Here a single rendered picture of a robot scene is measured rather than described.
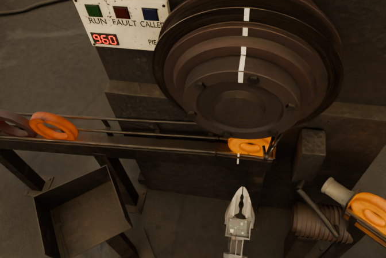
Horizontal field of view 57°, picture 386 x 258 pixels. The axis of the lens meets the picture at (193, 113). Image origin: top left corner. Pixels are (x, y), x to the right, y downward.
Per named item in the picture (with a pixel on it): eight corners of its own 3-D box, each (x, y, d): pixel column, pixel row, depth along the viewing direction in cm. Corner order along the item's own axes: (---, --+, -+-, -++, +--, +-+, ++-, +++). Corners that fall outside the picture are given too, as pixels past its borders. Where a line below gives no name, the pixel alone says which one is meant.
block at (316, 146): (290, 157, 138) (301, 124, 119) (312, 160, 137) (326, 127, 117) (289, 183, 133) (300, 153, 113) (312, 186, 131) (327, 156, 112)
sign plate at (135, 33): (94, 41, 111) (74, -8, 96) (176, 47, 107) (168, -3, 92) (92, 46, 110) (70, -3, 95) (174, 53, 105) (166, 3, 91)
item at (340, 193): (329, 182, 124) (332, 173, 119) (354, 198, 119) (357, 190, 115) (319, 193, 122) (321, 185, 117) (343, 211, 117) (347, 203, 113)
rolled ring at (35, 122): (21, 126, 141) (24, 119, 143) (62, 147, 151) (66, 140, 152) (39, 113, 129) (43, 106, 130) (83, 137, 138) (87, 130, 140)
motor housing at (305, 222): (278, 235, 177) (295, 194, 133) (324, 242, 173) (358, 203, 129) (276, 262, 170) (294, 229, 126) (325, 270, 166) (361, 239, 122)
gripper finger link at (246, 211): (253, 187, 107) (250, 218, 105) (253, 188, 113) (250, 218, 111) (243, 185, 108) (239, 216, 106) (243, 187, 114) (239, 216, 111)
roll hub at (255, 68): (190, 119, 102) (179, 49, 79) (290, 130, 98) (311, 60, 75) (186, 135, 99) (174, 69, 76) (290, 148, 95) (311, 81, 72)
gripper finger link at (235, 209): (243, 185, 108) (239, 216, 106) (243, 187, 114) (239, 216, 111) (232, 184, 108) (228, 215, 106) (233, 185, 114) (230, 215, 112)
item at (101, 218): (96, 249, 180) (32, 196, 120) (145, 226, 184) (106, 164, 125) (108, 289, 169) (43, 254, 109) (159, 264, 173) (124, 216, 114)
